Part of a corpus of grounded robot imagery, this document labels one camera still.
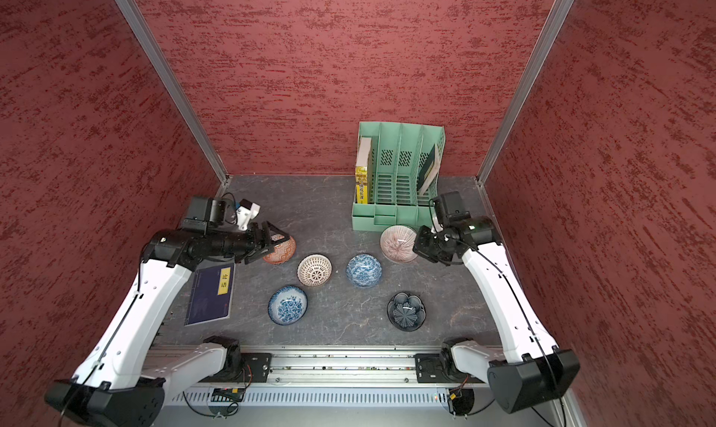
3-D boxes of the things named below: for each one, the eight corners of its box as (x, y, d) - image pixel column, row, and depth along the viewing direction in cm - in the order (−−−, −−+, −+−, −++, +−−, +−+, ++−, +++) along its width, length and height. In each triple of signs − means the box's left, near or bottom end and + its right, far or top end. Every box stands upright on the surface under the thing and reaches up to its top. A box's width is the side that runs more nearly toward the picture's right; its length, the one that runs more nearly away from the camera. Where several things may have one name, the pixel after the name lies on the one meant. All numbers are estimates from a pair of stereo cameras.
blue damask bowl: (346, 286, 90) (345, 281, 87) (347, 259, 97) (347, 253, 94) (382, 286, 91) (383, 281, 87) (381, 259, 97) (382, 254, 94)
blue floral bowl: (268, 325, 83) (264, 320, 79) (275, 291, 90) (272, 285, 86) (305, 325, 83) (303, 320, 79) (310, 291, 90) (308, 285, 86)
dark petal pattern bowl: (388, 331, 82) (389, 327, 78) (386, 297, 89) (387, 292, 85) (424, 331, 82) (427, 327, 79) (420, 298, 89) (422, 292, 85)
